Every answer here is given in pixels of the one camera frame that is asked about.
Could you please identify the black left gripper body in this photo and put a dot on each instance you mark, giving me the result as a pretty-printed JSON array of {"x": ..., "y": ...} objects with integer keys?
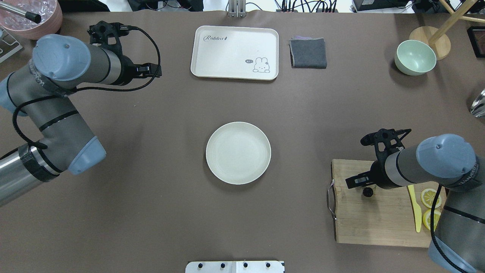
[{"x": 129, "y": 73}]

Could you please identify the wooden cutting board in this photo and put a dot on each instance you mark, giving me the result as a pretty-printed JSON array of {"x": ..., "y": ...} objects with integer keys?
[{"x": 386, "y": 218}]

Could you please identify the lemon slice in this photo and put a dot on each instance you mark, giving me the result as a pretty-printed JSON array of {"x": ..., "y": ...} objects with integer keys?
[
  {"x": 427, "y": 197},
  {"x": 430, "y": 219}
]

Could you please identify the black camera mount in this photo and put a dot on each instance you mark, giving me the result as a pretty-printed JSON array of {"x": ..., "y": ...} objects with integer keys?
[
  {"x": 106, "y": 35},
  {"x": 385, "y": 142}
]

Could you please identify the yellow plastic knife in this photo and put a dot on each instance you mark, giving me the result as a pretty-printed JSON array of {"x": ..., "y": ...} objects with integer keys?
[{"x": 417, "y": 213}]

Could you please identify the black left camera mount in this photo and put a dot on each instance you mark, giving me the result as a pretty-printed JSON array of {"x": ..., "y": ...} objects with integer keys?
[{"x": 106, "y": 35}]

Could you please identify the steel scoop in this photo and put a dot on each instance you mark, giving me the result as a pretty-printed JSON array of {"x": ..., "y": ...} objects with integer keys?
[{"x": 477, "y": 108}]

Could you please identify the white rabbit tray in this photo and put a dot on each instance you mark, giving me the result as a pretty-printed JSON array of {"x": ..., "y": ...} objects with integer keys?
[{"x": 235, "y": 53}]

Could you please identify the round white plate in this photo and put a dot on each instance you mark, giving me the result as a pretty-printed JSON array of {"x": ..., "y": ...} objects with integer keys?
[{"x": 238, "y": 153}]

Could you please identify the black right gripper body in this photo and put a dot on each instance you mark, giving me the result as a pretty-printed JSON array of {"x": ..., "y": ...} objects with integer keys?
[{"x": 379, "y": 178}]

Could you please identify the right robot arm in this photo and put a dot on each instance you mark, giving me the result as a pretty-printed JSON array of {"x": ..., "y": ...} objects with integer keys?
[{"x": 457, "y": 243}]

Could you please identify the white wire cup rack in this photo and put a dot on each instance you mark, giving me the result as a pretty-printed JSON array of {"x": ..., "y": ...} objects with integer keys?
[{"x": 8, "y": 45}]

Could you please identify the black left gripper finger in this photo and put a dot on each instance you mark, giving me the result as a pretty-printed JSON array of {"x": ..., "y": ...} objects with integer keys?
[{"x": 155, "y": 71}]

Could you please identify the wooden cup holder stand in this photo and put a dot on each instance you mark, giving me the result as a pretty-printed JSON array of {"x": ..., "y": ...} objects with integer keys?
[{"x": 437, "y": 39}]

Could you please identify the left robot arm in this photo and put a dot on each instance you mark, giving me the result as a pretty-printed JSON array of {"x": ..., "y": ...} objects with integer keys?
[{"x": 56, "y": 137}]

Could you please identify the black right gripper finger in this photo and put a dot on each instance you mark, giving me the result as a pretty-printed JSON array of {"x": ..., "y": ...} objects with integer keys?
[{"x": 353, "y": 182}]

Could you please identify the mint green bowl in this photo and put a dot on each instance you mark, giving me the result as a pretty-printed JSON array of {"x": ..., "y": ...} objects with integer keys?
[{"x": 414, "y": 58}]

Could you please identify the grey folded cloth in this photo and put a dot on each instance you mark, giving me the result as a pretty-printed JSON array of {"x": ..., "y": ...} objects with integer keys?
[{"x": 308, "y": 53}]

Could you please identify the pink bowl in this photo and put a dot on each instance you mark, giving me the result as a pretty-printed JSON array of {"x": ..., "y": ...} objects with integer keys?
[{"x": 31, "y": 19}]

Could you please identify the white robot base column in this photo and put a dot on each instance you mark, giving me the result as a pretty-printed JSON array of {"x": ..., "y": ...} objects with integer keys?
[{"x": 242, "y": 266}]

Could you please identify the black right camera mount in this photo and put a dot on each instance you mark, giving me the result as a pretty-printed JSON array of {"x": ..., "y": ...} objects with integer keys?
[{"x": 385, "y": 142}]

